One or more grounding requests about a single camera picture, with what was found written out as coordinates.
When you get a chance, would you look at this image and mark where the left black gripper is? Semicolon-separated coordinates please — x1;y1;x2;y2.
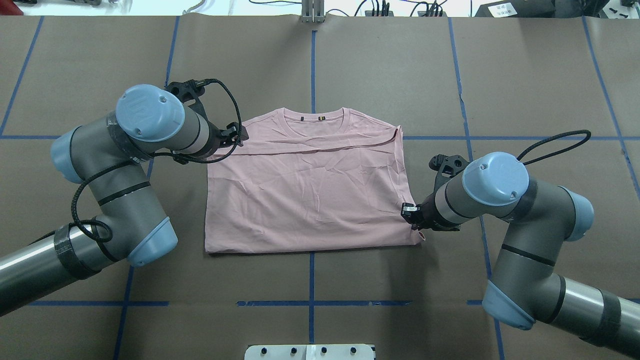
202;121;246;160

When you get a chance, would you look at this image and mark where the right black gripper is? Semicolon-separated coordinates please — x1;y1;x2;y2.
401;194;460;231

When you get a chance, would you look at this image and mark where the pink Snoopy t-shirt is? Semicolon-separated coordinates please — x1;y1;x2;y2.
203;107;425;255

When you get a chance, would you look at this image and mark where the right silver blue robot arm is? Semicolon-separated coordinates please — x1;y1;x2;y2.
400;152;640;360

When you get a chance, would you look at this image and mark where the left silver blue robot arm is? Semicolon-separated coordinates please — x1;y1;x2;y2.
1;79;249;316

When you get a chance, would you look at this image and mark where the black device on desk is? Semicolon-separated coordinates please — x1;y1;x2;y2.
474;0;640;21

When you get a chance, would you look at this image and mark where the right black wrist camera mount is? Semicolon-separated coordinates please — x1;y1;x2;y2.
429;153;470;193

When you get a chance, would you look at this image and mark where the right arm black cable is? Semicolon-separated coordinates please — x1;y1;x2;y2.
516;130;592;166

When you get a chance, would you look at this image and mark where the aluminium frame post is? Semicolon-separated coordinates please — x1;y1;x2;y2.
300;0;326;24

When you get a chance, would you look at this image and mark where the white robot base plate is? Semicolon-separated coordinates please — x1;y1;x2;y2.
244;343;377;360

